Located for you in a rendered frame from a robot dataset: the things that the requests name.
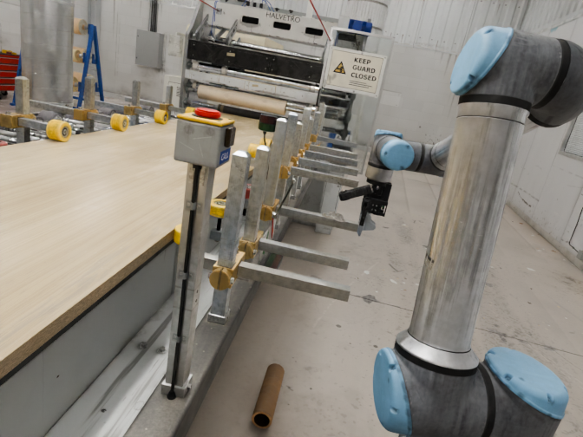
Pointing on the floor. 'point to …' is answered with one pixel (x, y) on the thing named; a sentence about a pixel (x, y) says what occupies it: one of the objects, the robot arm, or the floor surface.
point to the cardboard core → (268, 396)
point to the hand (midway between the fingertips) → (357, 231)
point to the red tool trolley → (8, 72)
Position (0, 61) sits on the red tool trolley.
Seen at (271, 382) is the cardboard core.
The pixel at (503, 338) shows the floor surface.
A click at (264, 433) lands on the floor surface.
